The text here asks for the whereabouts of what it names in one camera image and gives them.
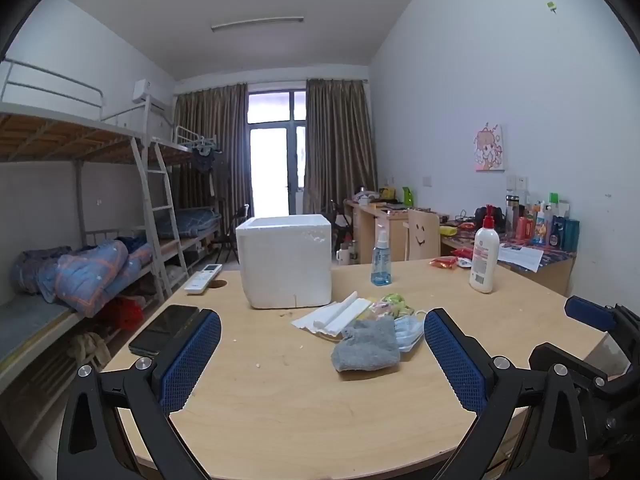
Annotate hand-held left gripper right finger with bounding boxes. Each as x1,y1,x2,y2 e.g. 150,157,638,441
423,308,588,480

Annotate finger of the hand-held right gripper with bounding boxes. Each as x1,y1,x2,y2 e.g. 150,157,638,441
528,342,611,398
564,296,640,348

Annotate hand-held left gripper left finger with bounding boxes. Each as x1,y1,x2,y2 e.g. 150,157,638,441
57,308,222,480

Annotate blue face mask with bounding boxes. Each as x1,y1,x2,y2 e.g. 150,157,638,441
392,309,427,354

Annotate green pink plastic packet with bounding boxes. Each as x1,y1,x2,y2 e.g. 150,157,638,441
367,293,416,319

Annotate grey sock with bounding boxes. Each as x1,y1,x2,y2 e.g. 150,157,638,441
331,316,402,373

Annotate white tissue pack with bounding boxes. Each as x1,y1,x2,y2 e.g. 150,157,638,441
291,291,372,344

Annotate white foam box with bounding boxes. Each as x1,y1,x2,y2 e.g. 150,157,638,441
235,214,333,310

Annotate black smartphone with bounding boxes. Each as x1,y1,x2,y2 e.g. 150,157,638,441
128,304,200,358

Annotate desk with patterned cover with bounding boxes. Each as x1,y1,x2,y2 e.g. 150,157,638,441
440,217,578,297

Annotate red bag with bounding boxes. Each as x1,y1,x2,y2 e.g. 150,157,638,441
107,296,146,331

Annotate white remote control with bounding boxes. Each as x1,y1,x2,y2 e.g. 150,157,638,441
184,263,223,295

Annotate printed paper sheet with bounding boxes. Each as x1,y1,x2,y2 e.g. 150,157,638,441
497,242,545,273

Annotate row of toiletry bottles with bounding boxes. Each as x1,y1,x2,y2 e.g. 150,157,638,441
505,191,581,252

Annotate beige cloth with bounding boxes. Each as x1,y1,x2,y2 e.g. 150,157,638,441
70,330,113,376

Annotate white lotion pump bottle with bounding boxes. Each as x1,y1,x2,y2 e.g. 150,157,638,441
469,205,501,294

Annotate clear blue spray bottle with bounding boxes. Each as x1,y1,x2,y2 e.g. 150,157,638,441
370,226,391,287

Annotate wooden smiley face chair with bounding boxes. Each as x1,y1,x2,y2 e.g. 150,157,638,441
404,208,442,262

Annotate blue orange checked quilt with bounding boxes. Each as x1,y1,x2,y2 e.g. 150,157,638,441
12,240,153,317

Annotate black headphones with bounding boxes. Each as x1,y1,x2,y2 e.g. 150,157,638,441
474,205,507,234

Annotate blue checked bedding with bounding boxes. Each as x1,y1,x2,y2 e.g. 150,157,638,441
152,208,222,239

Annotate white metal bed ladder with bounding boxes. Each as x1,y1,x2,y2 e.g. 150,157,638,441
131,137,190,296

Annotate wooden desk with drawers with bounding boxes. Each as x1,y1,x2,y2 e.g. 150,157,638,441
344,199,441,264

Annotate grey bed mattress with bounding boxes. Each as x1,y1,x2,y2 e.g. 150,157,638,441
0,292,78,363

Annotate dark hanging clothes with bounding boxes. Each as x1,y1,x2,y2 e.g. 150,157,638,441
190,146,230,211

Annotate glass balcony door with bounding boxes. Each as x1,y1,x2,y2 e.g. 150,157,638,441
246,89,308,218

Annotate white metal bunk bed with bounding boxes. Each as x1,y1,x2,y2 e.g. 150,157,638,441
145,95,223,281
0,59,176,411

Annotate brown curtain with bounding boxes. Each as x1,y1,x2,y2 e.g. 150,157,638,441
172,82,253,221
305,78,378,221

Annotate white air conditioner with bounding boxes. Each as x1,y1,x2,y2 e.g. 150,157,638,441
132,79,173,112

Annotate ceiling tube light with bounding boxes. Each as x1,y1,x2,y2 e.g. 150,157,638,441
210,16,304,32

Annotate pink cartoon wall poster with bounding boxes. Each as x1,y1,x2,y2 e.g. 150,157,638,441
474,122,506,172

